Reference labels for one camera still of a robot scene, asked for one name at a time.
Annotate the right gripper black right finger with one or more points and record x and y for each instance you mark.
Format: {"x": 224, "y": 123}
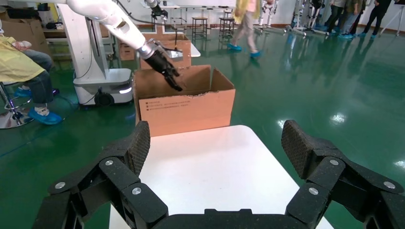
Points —
{"x": 326, "y": 177}

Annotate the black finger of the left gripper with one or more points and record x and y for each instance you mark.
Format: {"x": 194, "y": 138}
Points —
{"x": 174, "y": 83}
{"x": 174, "y": 72}

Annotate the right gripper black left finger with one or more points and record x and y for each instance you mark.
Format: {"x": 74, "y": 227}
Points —
{"x": 120, "y": 177}

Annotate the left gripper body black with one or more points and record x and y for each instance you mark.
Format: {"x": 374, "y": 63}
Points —
{"x": 159, "y": 61}

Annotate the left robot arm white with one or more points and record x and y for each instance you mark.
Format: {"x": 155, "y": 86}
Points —
{"x": 107, "y": 14}

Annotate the big open cardboard box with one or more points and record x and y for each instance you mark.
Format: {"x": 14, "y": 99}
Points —
{"x": 183, "y": 110}

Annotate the small labelled cardboard carton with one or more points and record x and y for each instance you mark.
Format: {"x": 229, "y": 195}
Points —
{"x": 127, "y": 52}

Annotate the black background robot gripper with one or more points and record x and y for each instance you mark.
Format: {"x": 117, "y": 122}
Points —
{"x": 156, "y": 12}

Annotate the dark metal stool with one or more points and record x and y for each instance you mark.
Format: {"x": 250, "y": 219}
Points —
{"x": 226, "y": 25}
{"x": 200, "y": 23}

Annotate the long white background table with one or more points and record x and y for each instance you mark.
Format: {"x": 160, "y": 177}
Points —
{"x": 202, "y": 8}

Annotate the white robot torso and base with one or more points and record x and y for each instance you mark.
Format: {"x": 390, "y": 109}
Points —
{"x": 88, "y": 47}

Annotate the person in apron beige trousers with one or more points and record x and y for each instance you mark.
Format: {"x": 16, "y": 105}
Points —
{"x": 246, "y": 25}

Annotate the white humanoid robot on stand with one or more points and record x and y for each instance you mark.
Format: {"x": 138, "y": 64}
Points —
{"x": 269, "y": 12}

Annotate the chrome bar stool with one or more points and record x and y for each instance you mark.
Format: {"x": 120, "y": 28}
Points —
{"x": 12, "y": 117}

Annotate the large brown carton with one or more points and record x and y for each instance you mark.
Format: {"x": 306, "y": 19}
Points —
{"x": 28, "y": 31}

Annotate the dark humanoid robot on stand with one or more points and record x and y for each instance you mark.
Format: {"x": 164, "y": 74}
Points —
{"x": 307, "y": 15}

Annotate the person in apron and jeans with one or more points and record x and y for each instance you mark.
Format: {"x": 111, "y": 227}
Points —
{"x": 15, "y": 63}

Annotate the person in blue jeans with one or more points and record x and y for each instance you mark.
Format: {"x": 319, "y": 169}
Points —
{"x": 349, "y": 22}

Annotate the person in dark trousers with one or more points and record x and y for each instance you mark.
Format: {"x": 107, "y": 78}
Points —
{"x": 333, "y": 15}

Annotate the person in black clothes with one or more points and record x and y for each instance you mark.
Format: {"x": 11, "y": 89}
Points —
{"x": 378, "y": 15}

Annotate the white tripod stand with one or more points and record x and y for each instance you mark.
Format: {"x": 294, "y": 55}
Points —
{"x": 399, "y": 19}

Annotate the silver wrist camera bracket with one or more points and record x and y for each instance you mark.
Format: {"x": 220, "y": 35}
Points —
{"x": 175, "y": 54}

